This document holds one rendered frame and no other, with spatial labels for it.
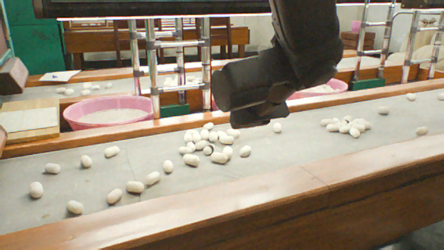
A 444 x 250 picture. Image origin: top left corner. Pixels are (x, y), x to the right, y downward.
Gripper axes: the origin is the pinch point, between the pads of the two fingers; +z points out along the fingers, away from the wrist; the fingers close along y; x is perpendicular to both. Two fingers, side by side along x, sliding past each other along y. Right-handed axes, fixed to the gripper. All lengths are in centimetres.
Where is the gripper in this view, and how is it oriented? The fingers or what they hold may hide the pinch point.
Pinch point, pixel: (238, 121)
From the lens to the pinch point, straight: 63.4
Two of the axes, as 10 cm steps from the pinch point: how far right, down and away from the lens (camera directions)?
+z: -3.1, 3.5, 8.8
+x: 2.6, 9.3, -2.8
